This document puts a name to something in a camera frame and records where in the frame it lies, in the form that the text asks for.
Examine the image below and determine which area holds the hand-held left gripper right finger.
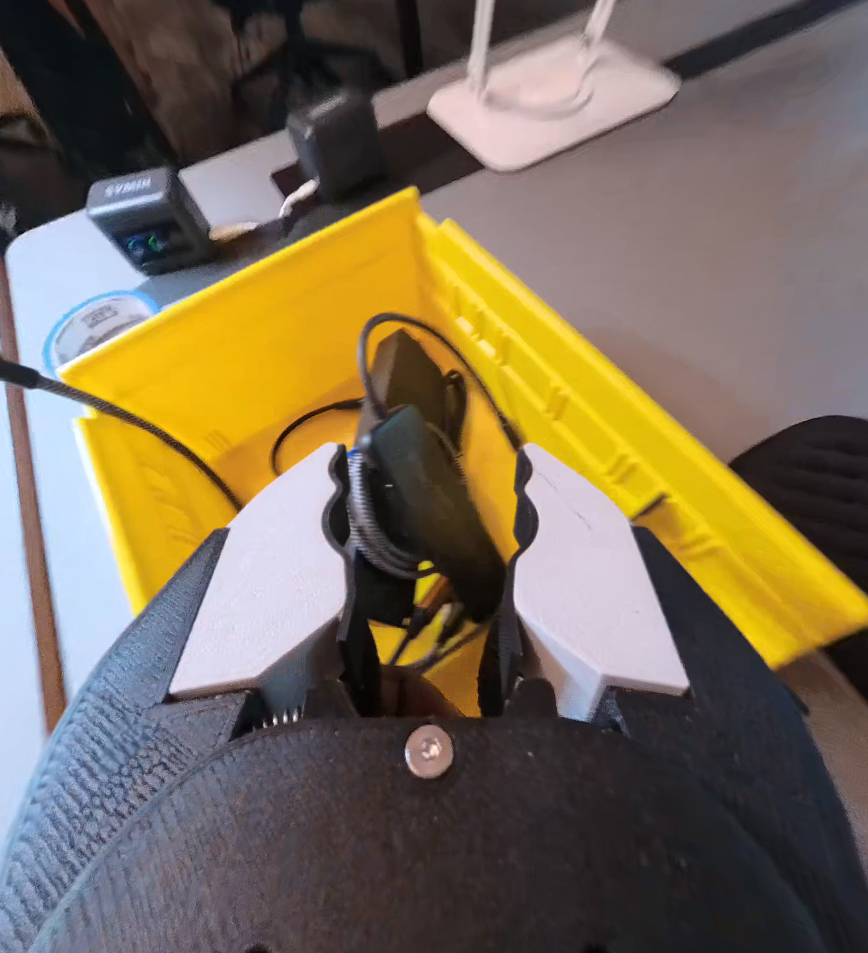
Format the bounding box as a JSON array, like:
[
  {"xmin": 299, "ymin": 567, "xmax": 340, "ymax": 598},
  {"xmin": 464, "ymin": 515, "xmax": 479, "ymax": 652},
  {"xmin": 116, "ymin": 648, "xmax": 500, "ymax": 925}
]
[{"xmin": 508, "ymin": 443, "xmax": 692, "ymax": 721}]

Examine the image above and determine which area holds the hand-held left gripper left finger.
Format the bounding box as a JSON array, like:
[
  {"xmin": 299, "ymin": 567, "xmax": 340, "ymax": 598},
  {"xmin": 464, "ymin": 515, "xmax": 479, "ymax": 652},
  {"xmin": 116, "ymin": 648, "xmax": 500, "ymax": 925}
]
[{"xmin": 168, "ymin": 443, "xmax": 355, "ymax": 702}]

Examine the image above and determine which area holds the black usb hub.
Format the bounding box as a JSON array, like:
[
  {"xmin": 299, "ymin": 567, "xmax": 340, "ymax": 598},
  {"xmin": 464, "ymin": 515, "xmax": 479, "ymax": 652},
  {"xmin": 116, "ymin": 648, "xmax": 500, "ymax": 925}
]
[
  {"xmin": 356, "ymin": 406, "xmax": 509, "ymax": 625},
  {"xmin": 369, "ymin": 328, "xmax": 468, "ymax": 448}
]

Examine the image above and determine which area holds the yellow plastic bin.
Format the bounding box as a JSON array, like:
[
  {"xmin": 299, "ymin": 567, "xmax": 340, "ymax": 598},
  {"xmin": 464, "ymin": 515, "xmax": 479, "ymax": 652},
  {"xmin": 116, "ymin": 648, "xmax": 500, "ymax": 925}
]
[{"xmin": 56, "ymin": 186, "xmax": 868, "ymax": 671}]

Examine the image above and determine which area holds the black mesh pad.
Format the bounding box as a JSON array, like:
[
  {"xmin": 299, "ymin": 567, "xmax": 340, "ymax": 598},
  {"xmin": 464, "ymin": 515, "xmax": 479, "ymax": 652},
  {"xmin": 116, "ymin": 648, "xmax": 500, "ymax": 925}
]
[{"xmin": 730, "ymin": 415, "xmax": 868, "ymax": 746}]

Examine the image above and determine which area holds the blue-rimmed tape roll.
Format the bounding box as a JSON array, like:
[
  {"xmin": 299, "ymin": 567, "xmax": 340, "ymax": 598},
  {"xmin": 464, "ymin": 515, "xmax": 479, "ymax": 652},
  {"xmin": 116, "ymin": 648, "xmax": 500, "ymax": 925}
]
[{"xmin": 43, "ymin": 290, "xmax": 161, "ymax": 375}]

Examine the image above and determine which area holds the dark grey labelled charger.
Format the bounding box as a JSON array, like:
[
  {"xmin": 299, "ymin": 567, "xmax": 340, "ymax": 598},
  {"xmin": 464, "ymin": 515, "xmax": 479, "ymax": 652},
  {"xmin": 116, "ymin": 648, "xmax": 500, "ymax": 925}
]
[{"xmin": 86, "ymin": 167, "xmax": 215, "ymax": 275}]

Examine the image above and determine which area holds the grey flat metal plate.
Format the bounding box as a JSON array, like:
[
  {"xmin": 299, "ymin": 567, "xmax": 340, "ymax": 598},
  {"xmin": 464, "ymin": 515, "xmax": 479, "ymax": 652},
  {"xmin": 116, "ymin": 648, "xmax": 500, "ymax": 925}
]
[{"xmin": 179, "ymin": 134, "xmax": 308, "ymax": 233}]

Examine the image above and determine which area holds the black cube charger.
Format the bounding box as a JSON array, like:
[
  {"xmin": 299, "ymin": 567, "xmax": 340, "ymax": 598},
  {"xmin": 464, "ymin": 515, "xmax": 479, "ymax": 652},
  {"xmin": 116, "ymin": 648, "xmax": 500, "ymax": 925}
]
[{"xmin": 287, "ymin": 91, "xmax": 386, "ymax": 201}]

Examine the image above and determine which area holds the white poster stand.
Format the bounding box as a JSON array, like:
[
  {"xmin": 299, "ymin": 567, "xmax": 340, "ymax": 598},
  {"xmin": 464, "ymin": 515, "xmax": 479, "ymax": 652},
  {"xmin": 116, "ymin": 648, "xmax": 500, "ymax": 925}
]
[{"xmin": 427, "ymin": 0, "xmax": 682, "ymax": 174}]

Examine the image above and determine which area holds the black charger with cable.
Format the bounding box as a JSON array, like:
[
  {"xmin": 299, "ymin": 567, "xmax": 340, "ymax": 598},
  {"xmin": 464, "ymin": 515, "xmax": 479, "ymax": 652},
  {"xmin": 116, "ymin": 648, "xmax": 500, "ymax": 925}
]
[{"xmin": 270, "ymin": 313, "xmax": 524, "ymax": 477}]

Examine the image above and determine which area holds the white charger cable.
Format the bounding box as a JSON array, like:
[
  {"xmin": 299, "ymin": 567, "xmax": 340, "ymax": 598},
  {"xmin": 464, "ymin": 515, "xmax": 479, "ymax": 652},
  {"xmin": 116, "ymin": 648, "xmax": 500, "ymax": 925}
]
[{"xmin": 278, "ymin": 177, "xmax": 325, "ymax": 224}]

